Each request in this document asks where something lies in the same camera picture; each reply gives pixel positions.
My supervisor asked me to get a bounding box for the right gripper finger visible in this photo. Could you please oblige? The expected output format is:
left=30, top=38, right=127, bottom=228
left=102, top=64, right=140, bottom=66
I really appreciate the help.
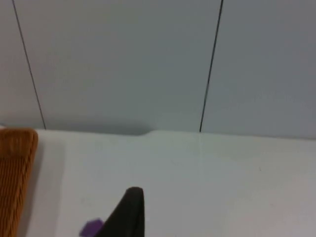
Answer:
left=95, top=187, right=145, bottom=237

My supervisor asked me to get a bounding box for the purple block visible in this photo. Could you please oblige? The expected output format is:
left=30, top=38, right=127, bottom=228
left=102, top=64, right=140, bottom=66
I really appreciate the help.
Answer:
left=79, top=218, right=104, bottom=237

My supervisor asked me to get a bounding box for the brown wicker basket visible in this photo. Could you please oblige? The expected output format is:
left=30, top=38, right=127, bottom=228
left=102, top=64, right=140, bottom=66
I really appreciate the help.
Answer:
left=0, top=127, right=39, bottom=237

